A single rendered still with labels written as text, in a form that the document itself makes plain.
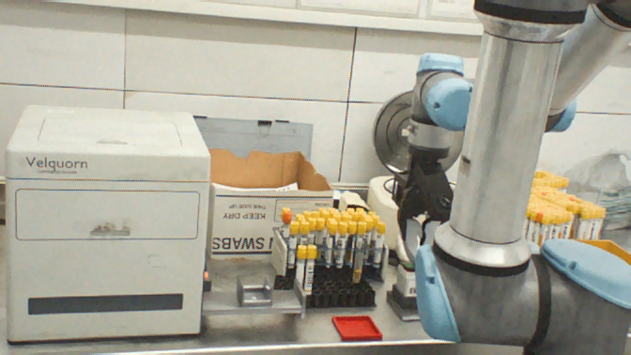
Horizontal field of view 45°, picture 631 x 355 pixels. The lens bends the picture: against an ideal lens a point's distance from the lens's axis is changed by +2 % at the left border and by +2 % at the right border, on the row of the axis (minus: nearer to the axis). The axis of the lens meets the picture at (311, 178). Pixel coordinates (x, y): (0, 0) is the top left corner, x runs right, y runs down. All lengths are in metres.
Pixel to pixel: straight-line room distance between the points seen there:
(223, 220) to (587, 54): 0.76
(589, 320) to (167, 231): 0.59
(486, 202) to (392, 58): 1.00
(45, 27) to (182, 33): 0.28
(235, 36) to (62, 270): 0.77
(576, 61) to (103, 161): 0.65
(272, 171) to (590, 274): 0.96
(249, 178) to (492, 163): 0.96
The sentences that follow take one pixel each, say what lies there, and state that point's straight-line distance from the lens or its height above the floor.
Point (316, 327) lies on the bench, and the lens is 1.28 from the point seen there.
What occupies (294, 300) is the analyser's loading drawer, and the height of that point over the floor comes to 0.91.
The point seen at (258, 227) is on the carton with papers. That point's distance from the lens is 1.48.
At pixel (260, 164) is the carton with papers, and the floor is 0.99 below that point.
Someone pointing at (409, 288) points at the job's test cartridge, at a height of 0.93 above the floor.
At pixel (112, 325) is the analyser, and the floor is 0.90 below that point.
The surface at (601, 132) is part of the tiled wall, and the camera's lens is 2.16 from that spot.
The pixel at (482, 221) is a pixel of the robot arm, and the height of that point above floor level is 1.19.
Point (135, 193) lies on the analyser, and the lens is 1.12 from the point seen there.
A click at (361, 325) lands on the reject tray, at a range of 1.30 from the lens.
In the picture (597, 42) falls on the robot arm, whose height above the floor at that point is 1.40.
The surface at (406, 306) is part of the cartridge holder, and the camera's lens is 1.35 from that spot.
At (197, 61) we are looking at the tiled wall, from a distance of 1.73.
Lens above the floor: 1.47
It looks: 17 degrees down
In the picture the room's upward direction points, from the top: 6 degrees clockwise
